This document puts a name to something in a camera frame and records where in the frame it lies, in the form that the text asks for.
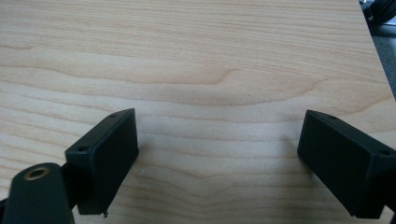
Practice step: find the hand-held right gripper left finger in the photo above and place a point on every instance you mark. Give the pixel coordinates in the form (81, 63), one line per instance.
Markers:
(102, 161)

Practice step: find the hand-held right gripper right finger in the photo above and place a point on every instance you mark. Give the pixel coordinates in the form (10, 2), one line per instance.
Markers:
(345, 165)

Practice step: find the black rounded object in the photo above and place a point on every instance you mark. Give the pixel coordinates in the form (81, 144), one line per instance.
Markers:
(384, 7)

